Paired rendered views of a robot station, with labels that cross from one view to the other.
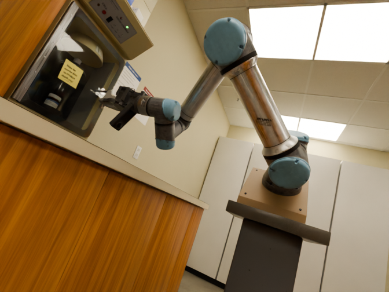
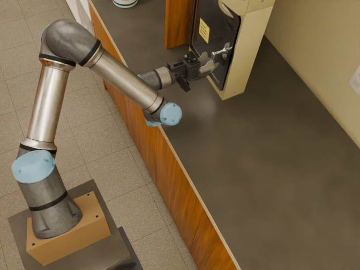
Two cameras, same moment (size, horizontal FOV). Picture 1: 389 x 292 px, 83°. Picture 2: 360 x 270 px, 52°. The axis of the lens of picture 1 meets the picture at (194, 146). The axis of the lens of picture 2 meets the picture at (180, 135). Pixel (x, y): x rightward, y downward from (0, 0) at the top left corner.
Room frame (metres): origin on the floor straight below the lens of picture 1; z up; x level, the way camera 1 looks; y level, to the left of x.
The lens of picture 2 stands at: (1.33, -0.47, 2.21)
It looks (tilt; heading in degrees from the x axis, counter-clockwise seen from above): 59 degrees down; 122
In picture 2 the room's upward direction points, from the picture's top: 7 degrees clockwise
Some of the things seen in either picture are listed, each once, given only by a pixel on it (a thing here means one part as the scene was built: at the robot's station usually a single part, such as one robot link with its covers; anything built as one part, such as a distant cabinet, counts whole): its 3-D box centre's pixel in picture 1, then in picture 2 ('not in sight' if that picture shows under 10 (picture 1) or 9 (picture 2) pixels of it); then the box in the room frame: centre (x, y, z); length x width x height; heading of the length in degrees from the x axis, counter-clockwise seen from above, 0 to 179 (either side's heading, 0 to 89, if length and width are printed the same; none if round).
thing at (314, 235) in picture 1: (272, 222); (68, 238); (0.87, -0.38, 0.92); 0.32 x 0.32 x 0.04; 68
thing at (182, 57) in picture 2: (131, 101); (182, 69); (0.81, 0.30, 1.17); 0.12 x 0.08 x 0.09; 66
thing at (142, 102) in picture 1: (146, 105); (163, 76); (0.78, 0.22, 1.17); 0.08 x 0.05 x 0.08; 156
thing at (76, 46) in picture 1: (81, 77); (210, 34); (0.79, 0.50, 1.19); 0.30 x 0.01 x 0.40; 155
